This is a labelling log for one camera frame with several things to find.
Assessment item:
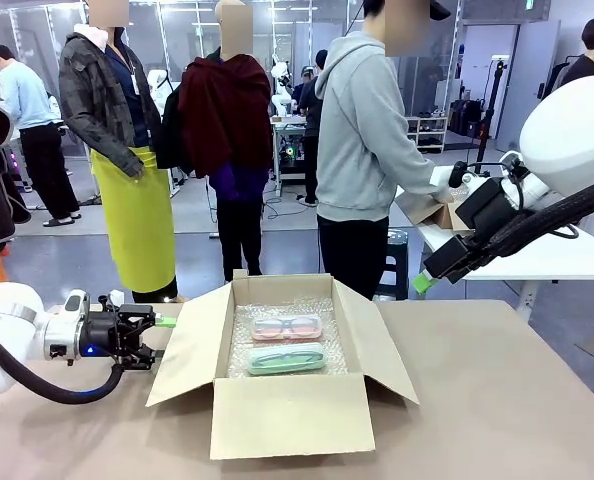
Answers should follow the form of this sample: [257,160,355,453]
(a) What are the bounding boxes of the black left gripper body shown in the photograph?
[82,310,129,365]

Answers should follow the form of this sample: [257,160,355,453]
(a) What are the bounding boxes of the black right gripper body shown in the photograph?
[454,176,522,237]

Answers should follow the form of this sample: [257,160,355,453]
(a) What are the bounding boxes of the small brown cardboard box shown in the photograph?
[395,188,474,233]

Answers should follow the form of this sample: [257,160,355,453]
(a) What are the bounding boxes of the glasses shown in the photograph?
[250,349,323,366]
[254,319,319,335]

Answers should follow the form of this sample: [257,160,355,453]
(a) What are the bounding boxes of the mint green glasses case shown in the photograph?
[246,342,327,378]

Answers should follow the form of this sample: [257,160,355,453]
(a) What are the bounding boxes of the person's right forearm grey sleeve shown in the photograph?
[376,142,437,197]

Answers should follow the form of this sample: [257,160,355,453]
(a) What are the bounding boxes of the black shoulder bag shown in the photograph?
[154,82,194,172]

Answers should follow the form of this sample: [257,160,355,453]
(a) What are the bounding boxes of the glasses inside pink case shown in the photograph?
[254,319,319,335]

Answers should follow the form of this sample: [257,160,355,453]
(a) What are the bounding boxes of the pink clear-lid glasses case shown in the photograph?
[250,315,324,343]

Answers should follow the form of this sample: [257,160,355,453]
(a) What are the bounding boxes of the black plastic stool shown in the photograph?
[374,227,410,302]

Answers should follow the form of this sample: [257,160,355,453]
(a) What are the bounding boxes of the large bubble wrap sheet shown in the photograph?
[226,297,349,379]

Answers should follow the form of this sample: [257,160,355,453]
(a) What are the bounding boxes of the white side table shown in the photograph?
[394,189,594,322]

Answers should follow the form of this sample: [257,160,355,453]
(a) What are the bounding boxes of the dark suitcases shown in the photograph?
[449,98,484,141]

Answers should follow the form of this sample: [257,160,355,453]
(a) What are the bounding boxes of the black stand with red light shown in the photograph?
[476,55,510,164]

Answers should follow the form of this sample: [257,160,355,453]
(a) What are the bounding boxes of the white shoe rack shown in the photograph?
[405,113,449,154]

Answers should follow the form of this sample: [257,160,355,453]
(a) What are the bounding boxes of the person in grey hoodie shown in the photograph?
[314,0,453,301]

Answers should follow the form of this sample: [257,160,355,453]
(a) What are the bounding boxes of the large open cardboard box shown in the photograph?
[145,269,421,461]

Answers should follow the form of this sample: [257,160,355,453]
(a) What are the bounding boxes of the person in black top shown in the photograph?
[559,17,594,89]

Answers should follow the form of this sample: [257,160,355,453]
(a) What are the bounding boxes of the computer with RGB fan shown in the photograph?
[276,134,303,167]

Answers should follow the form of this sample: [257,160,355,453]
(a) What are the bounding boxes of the person in dark cap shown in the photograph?
[296,48,331,208]

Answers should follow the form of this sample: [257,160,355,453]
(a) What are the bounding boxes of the mannequin with maroon shawl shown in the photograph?
[176,0,274,284]

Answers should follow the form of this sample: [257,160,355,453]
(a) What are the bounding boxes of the person in light blue shirt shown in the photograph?
[0,43,82,229]

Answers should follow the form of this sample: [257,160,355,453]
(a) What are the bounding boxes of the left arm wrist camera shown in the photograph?
[61,288,91,322]

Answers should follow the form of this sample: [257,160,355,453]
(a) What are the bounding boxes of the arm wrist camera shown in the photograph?
[429,160,478,189]
[61,288,91,322]

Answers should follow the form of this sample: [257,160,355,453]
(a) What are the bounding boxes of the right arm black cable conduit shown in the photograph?
[469,172,594,262]

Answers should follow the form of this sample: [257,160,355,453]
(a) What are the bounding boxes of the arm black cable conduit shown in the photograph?
[469,172,594,262]
[0,332,124,407]

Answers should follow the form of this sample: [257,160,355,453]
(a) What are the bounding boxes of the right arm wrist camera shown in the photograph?
[429,160,478,189]

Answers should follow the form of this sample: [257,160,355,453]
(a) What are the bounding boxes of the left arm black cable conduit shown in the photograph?
[0,332,124,407]

